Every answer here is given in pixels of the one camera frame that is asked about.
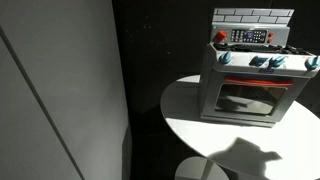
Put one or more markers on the blue stove knob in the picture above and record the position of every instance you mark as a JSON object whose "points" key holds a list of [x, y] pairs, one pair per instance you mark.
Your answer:
{"points": [[313, 62], [225, 58], [277, 61], [258, 61]]}

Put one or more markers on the small red round button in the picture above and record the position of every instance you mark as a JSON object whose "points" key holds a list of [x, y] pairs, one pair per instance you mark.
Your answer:
{"points": [[271, 34], [269, 40]]}

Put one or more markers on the grey toy stove oven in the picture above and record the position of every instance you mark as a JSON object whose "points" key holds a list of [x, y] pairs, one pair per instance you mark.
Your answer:
{"points": [[213, 100]]}

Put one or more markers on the large red stove knob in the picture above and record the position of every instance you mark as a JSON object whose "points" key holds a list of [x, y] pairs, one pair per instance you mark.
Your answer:
{"points": [[220, 36]]}

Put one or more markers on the round white table base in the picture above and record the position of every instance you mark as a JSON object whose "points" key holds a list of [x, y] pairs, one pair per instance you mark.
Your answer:
{"points": [[193, 170]]}

